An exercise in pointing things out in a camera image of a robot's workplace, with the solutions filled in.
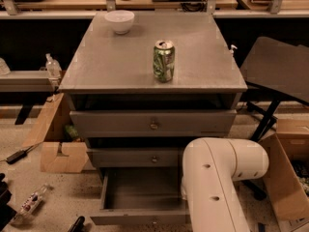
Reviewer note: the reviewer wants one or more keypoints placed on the grey bottom drawer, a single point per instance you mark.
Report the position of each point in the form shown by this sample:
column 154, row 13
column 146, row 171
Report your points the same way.
column 141, row 195

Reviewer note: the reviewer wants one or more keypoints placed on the grey drawer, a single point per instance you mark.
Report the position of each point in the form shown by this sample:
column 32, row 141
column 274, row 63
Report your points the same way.
column 115, row 123
column 141, row 195
column 135, row 157

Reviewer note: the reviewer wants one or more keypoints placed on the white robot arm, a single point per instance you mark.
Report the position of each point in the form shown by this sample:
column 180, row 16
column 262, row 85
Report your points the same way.
column 210, row 168

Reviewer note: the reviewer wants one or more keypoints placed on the grey drawer cabinet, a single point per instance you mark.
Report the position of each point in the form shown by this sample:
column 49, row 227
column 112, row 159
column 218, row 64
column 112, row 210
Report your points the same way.
column 115, row 72

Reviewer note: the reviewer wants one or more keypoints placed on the grey middle drawer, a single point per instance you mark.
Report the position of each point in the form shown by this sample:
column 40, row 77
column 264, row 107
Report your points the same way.
column 135, row 157

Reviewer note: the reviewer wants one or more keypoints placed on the grey top drawer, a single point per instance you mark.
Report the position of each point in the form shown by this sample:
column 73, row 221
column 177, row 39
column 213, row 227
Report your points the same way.
column 115, row 123

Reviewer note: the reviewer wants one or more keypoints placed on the open cardboard box left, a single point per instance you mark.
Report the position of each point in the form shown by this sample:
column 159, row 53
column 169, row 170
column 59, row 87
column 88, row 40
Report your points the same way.
column 58, row 155

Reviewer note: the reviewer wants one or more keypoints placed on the open cardboard box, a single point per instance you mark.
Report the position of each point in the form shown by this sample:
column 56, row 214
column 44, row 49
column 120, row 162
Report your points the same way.
column 289, row 201
column 58, row 155

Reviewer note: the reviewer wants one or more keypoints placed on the open cardboard box right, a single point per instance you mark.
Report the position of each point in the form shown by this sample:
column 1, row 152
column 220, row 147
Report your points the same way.
column 289, row 201

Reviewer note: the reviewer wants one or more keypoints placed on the green soda can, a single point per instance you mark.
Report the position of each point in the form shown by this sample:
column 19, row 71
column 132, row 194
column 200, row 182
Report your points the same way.
column 164, row 60

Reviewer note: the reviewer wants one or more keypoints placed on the white ceramic bowl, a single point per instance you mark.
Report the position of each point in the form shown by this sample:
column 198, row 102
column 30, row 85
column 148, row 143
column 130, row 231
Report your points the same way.
column 120, row 21

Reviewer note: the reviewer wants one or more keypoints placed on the small white pump bottle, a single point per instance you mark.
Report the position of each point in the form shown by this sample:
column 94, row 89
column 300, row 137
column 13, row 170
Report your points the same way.
column 233, row 49

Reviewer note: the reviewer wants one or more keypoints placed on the clear bottle on shelf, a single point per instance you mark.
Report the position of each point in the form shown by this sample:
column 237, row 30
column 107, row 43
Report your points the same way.
column 52, row 66

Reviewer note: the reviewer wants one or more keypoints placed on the low grey shelf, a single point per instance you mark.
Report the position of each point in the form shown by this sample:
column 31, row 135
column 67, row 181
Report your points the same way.
column 28, row 81

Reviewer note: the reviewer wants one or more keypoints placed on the black folding table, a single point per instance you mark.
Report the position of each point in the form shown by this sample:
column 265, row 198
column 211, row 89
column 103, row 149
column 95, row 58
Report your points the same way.
column 279, row 68

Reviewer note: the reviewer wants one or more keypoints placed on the black object bottom edge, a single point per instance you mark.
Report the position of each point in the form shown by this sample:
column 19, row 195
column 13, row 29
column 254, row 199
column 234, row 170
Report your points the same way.
column 78, row 225

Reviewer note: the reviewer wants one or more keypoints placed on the black power adapter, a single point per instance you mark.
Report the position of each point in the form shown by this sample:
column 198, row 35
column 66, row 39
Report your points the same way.
column 16, row 157

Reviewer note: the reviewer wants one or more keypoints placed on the clear container far left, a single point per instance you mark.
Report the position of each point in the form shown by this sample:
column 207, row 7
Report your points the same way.
column 4, row 68

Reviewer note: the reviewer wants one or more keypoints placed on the clear bottle on floor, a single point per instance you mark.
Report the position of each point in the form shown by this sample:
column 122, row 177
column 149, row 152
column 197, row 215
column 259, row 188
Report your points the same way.
column 31, row 204

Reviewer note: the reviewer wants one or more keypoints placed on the black equipment left edge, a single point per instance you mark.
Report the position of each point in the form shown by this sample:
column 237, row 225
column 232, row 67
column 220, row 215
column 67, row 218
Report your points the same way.
column 7, row 213

